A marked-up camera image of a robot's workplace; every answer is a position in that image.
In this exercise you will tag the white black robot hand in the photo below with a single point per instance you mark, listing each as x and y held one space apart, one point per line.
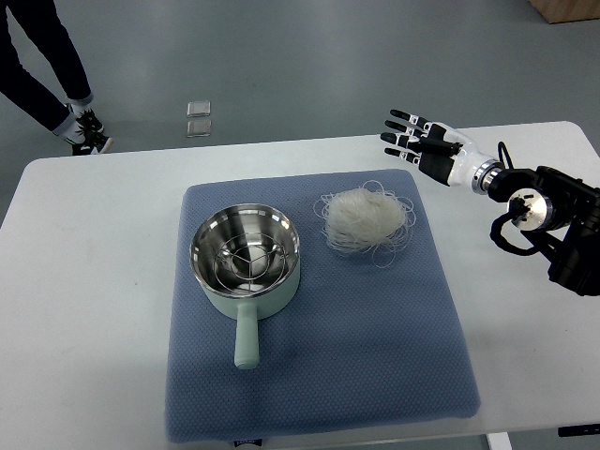
439 151

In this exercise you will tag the upper floor socket plate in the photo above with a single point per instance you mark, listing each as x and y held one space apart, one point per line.
199 108

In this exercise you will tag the white table leg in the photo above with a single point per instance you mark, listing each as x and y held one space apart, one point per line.
499 441

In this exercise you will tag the wooden furniture corner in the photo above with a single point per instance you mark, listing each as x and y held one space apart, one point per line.
566 11

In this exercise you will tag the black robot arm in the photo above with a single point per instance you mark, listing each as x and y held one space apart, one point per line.
550 213

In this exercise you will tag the white vermicelli noodle bundle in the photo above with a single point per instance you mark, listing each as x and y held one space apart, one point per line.
367 220

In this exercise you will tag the mint green steel pot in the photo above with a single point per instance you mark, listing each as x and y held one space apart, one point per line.
246 309

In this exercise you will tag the black bracket under table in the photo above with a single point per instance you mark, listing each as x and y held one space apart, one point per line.
579 431

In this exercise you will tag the blue quilted mat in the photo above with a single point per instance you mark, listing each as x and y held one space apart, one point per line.
363 343

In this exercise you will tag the person leg dark trousers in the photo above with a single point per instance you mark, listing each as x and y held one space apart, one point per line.
40 22

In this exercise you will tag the wire steaming rack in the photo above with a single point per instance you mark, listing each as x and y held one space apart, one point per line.
249 264

